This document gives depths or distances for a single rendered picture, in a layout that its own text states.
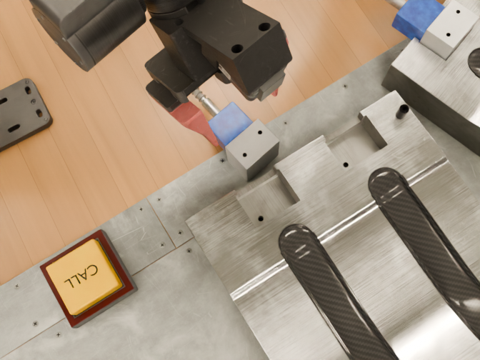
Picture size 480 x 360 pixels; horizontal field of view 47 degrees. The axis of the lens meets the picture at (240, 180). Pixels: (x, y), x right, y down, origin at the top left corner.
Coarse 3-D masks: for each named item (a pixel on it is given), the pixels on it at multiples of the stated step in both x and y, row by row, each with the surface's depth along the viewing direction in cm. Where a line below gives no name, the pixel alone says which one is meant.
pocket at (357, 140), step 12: (360, 120) 59; (336, 132) 59; (348, 132) 60; (360, 132) 60; (372, 132) 59; (336, 144) 60; (348, 144) 60; (360, 144) 60; (372, 144) 60; (384, 144) 58; (336, 156) 60; (348, 156) 60; (360, 156) 60; (348, 168) 59
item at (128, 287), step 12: (84, 240) 63; (108, 252) 62; (48, 264) 62; (120, 264) 62; (48, 276) 62; (120, 276) 61; (132, 288) 61; (60, 300) 61; (108, 300) 61; (84, 312) 61; (72, 324) 60
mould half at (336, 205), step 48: (384, 96) 59; (432, 144) 57; (336, 192) 56; (432, 192) 56; (240, 240) 55; (336, 240) 55; (384, 240) 55; (240, 288) 54; (288, 288) 54; (384, 288) 54; (432, 288) 54; (288, 336) 53; (384, 336) 53; (432, 336) 52
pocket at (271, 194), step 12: (264, 180) 58; (276, 180) 59; (240, 192) 58; (252, 192) 59; (264, 192) 59; (276, 192) 59; (288, 192) 59; (252, 204) 59; (264, 204) 59; (276, 204) 59; (288, 204) 59; (252, 216) 58; (264, 216) 58
